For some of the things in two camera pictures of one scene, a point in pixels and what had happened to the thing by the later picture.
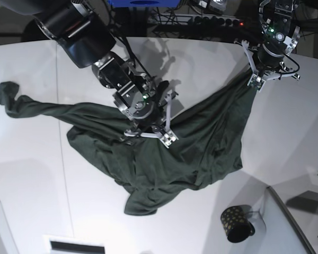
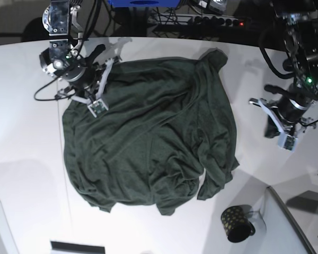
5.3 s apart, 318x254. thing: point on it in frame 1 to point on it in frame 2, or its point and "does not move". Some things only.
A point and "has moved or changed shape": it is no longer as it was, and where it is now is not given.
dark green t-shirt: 208,134 has moved or changed shape
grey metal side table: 307,204 does not move
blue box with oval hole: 144,3 does not move
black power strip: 196,20 does not move
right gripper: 272,55 to 294,108
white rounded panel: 1,239 does not move
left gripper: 146,110 to 82,73
